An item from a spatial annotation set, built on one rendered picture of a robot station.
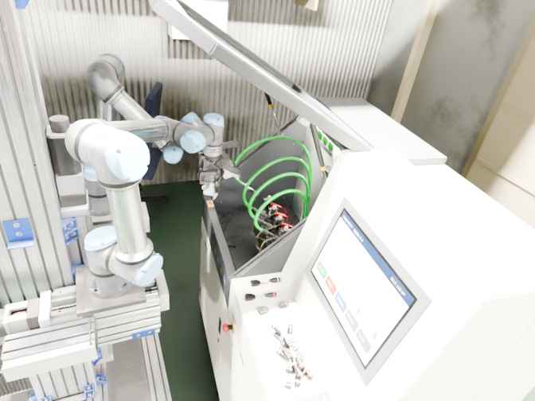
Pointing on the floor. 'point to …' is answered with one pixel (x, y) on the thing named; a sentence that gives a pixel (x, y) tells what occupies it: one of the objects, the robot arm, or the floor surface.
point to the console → (505, 298)
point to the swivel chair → (152, 106)
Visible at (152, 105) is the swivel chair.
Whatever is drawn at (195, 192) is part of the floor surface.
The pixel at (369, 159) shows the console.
